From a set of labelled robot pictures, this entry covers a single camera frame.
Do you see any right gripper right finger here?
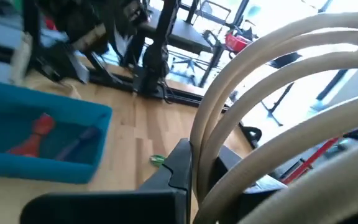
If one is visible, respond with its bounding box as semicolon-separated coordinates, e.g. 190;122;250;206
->
211;144;288;224

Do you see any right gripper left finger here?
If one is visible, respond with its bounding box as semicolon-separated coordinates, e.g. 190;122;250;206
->
20;138;194;224

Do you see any green USB cable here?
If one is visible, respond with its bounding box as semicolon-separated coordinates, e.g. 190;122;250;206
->
149;154;168;167

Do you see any purple USB cable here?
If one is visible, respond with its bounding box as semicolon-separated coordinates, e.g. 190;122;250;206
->
54;126;101;162

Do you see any red USB cable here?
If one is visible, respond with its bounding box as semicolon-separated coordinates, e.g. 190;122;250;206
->
6;113;56;158

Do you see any white USB cable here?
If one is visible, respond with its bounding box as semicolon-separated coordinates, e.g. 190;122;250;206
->
190;11;358;224

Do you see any red plastic container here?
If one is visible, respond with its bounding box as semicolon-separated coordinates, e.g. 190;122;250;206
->
224;32;252;53

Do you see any grey side table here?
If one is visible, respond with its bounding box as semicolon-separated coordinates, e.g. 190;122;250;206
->
138;7;217;55

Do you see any black metal rig frame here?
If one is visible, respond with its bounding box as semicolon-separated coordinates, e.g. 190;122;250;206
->
82;60;232;111

